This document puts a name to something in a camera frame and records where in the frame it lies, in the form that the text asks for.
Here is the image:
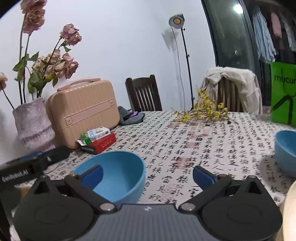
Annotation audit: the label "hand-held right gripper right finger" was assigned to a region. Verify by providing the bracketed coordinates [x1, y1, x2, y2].
[179, 165, 267, 214]

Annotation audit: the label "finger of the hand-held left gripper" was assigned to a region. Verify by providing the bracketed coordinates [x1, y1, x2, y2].
[17, 151, 44, 161]
[37, 146, 71, 171]

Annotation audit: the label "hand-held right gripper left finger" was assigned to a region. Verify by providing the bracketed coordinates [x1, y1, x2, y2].
[29, 165, 117, 214]

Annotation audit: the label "blue bowl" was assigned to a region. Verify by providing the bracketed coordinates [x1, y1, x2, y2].
[72, 151, 147, 205]
[274, 130, 296, 178]

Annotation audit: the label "cream plate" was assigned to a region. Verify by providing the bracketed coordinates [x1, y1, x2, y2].
[282, 179, 296, 241]

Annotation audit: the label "pale pink textured vase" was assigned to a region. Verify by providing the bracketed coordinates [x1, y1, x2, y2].
[13, 97, 56, 152]

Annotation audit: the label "green and white box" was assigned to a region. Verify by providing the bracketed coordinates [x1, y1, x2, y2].
[80, 132, 93, 145]

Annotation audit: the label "red box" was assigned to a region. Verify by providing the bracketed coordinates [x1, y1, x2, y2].
[79, 133, 116, 155]

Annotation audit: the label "white and blue box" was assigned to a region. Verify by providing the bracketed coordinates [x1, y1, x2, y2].
[87, 126, 111, 139]

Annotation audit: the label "pink hard-shell case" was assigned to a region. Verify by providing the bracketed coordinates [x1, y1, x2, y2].
[46, 78, 121, 149]

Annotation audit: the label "yellow flower branch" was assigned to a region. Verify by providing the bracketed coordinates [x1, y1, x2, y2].
[172, 87, 232, 124]

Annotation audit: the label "grey purple cloth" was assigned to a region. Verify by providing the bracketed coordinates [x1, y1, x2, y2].
[118, 106, 146, 126]

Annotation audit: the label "wooden chair under jacket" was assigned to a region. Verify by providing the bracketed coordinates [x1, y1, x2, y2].
[216, 77, 243, 113]

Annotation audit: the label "beige jacket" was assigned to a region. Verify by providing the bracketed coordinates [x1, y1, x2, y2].
[200, 67, 263, 115]

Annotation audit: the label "dark wooden chair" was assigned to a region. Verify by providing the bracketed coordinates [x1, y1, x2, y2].
[125, 75, 163, 112]

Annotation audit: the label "green paper bag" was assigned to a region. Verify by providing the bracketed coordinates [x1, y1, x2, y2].
[270, 61, 296, 128]

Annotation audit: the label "dried pink roses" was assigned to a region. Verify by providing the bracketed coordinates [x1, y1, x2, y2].
[0, 0, 82, 109]

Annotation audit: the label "dark framed glass door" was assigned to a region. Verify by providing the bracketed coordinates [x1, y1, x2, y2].
[201, 0, 296, 112]

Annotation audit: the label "hanging light blue shirt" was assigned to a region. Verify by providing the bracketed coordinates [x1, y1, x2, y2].
[252, 7, 277, 64]

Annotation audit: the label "studio lamp on stand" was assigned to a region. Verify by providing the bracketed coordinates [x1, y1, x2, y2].
[168, 14, 196, 110]

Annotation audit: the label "hanging white shirt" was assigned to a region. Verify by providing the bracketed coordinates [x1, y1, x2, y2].
[282, 16, 296, 51]

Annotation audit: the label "hanging pink jacket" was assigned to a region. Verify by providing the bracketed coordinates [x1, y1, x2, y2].
[270, 11, 282, 39]

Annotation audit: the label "black lamp cable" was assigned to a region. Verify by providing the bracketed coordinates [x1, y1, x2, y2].
[171, 28, 186, 110]

